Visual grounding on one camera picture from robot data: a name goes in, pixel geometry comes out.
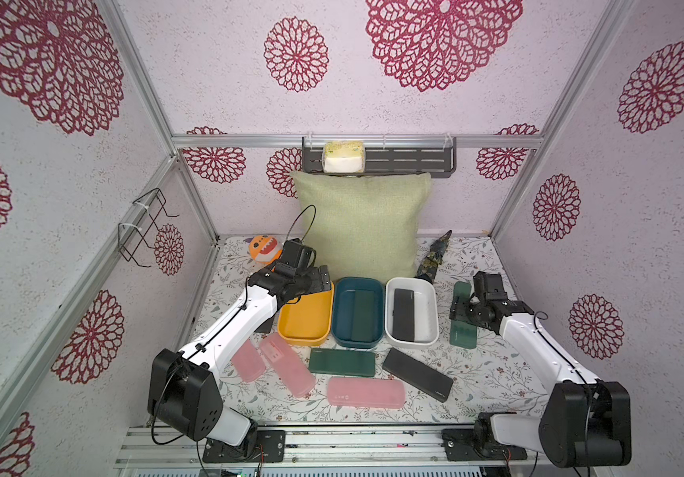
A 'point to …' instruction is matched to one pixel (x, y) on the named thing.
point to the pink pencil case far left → (249, 363)
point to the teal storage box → (358, 312)
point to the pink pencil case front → (366, 393)
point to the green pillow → (363, 226)
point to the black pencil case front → (419, 375)
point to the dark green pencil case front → (345, 362)
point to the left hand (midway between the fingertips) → (314, 281)
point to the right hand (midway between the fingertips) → (462, 307)
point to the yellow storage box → (307, 320)
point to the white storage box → (426, 312)
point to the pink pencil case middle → (287, 367)
